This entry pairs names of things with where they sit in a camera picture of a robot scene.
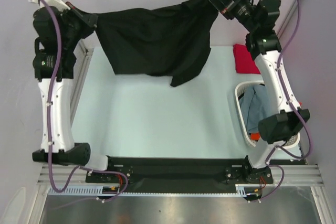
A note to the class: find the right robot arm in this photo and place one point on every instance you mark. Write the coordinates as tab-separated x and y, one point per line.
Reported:
264	46

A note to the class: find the white laundry basket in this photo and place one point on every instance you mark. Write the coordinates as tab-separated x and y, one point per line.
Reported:
250	138

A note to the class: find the aluminium frame rail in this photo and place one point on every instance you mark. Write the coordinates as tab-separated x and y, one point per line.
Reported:
295	175

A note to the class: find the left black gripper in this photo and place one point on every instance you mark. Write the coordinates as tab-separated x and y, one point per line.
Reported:
88	21

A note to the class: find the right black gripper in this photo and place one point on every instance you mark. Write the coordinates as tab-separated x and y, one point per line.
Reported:
224	5

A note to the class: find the black t shirt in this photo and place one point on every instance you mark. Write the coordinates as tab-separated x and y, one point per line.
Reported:
172	41

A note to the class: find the white cable duct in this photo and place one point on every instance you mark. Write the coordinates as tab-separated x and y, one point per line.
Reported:
106	191

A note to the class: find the grey blue t shirt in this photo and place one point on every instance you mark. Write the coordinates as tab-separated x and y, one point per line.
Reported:
255	106

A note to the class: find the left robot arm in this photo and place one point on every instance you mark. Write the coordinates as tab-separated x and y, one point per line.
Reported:
58	34

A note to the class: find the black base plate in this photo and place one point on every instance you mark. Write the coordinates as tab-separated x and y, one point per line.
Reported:
180	175

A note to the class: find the orange t shirt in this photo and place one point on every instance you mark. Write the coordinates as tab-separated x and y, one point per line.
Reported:
262	125

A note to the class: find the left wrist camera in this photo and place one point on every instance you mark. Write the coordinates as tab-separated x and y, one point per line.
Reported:
59	4

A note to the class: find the folded red t shirt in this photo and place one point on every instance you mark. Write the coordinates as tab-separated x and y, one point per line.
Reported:
244	63

